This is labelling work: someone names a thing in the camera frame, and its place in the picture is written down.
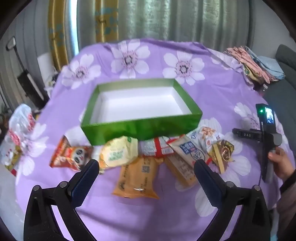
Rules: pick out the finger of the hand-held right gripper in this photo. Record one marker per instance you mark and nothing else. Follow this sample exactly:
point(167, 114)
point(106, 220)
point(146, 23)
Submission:
point(237, 133)

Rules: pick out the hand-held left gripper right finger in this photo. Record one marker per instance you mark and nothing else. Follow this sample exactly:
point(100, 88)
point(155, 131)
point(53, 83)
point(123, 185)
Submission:
point(207, 183)

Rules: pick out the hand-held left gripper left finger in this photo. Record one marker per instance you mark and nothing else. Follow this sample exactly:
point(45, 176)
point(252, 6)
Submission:
point(84, 183)

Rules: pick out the brown gold snack packet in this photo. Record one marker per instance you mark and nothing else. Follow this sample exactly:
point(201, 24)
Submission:
point(223, 150)

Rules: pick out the white peanut snack packet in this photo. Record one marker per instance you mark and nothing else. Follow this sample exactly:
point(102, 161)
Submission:
point(208, 134)

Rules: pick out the red orange snack packet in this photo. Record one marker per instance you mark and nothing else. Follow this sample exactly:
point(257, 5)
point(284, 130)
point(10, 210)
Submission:
point(69, 155)

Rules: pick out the tan blue-label snack packet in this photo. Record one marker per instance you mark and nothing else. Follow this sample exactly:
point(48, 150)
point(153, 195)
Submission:
point(189, 148)

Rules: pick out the pale yellow snack packet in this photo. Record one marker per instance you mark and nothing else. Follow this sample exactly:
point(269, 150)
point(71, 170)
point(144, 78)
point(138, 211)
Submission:
point(118, 150)

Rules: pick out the white red-striped snack packet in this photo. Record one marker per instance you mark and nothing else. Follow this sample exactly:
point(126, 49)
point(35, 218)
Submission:
point(152, 147)

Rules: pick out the green cardboard box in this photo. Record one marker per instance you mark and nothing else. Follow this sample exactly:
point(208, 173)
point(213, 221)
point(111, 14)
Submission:
point(138, 129)

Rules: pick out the person's right forearm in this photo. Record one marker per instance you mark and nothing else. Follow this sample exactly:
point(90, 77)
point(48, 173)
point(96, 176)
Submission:
point(288, 199)

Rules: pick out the person's right hand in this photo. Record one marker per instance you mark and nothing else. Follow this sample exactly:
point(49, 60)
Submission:
point(283, 162)

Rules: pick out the purple floral cloth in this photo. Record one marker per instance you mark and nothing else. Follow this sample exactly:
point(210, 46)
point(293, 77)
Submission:
point(219, 92)

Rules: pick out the grey sofa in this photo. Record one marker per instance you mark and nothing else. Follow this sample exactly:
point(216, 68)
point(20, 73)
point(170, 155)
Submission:
point(284, 92)

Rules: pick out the yellow green printed cloth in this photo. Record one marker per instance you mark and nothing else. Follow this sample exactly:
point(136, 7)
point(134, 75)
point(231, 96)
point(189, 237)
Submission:
point(249, 70)

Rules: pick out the light blue folded cloth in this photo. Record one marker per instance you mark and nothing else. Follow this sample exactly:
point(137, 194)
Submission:
point(272, 67)

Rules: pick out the pile of folded clothes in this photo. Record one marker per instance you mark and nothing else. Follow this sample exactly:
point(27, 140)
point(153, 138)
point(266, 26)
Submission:
point(240, 55)

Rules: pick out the white plastic bag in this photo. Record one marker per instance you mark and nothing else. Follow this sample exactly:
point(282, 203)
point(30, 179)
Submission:
point(20, 129)

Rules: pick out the black stick vacuum cleaner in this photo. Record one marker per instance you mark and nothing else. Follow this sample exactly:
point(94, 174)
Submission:
point(30, 85)

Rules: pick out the white tall appliance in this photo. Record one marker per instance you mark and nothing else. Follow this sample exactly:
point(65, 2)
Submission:
point(46, 64)

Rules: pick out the grey-green curtain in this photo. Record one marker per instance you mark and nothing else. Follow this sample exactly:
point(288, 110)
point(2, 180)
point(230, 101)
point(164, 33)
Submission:
point(185, 18)

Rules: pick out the gold patterned curtain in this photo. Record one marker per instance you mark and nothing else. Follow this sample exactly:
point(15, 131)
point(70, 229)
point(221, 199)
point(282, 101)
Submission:
point(60, 27)

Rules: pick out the grey curtain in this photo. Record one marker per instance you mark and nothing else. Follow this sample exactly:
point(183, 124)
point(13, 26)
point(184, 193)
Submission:
point(30, 23)

